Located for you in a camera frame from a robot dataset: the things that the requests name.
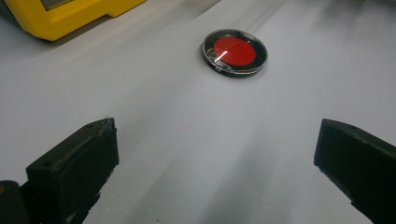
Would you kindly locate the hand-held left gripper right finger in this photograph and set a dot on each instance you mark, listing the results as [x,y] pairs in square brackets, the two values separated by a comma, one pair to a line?
[358,161]

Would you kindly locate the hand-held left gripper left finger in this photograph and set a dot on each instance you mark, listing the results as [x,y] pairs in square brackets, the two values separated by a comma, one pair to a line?
[71,169]

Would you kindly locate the round black red ink pad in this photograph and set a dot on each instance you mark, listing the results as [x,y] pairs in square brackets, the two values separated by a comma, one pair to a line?
[235,52]

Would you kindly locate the yellow plastic box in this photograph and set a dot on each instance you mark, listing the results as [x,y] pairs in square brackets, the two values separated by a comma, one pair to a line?
[65,15]

